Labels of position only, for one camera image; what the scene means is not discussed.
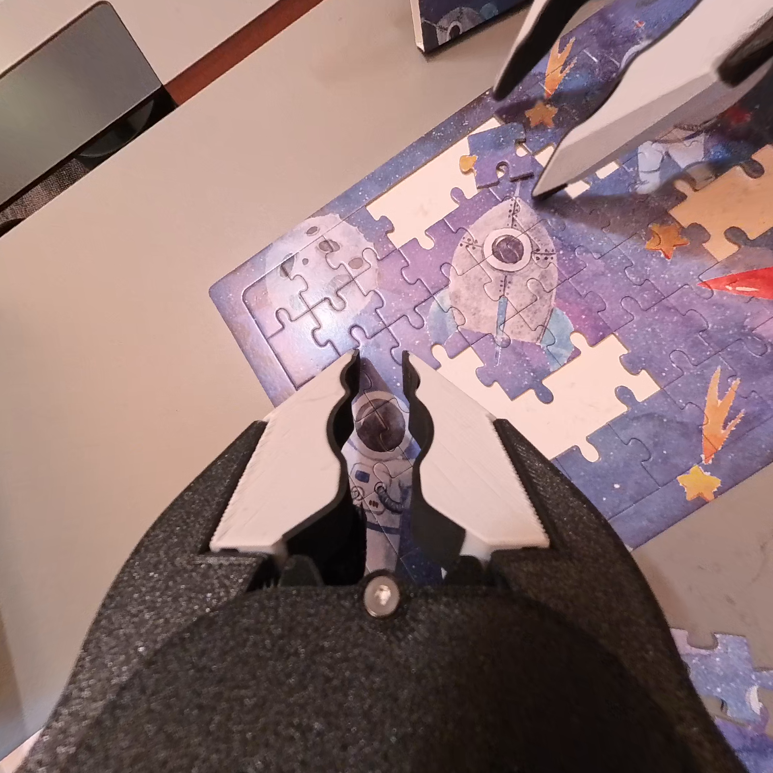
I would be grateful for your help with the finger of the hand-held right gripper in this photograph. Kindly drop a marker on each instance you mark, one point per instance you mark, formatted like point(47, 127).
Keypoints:
point(531, 30)
point(664, 78)

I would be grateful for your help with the beige desk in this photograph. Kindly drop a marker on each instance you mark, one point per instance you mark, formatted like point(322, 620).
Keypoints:
point(151, 362)

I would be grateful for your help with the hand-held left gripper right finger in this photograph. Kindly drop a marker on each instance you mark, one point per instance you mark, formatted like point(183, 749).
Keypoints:
point(483, 483)

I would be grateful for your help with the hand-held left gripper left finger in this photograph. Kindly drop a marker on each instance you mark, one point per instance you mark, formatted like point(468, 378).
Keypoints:
point(278, 483)

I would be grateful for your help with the blue jigsaw piece orange corner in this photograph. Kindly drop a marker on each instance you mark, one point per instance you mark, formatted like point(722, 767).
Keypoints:
point(501, 157)

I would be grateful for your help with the space jigsaw puzzle board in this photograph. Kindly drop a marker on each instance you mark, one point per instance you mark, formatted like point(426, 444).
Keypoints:
point(604, 290)

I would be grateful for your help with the space print puzzle box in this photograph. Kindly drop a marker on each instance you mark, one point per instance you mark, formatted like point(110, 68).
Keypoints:
point(447, 24)

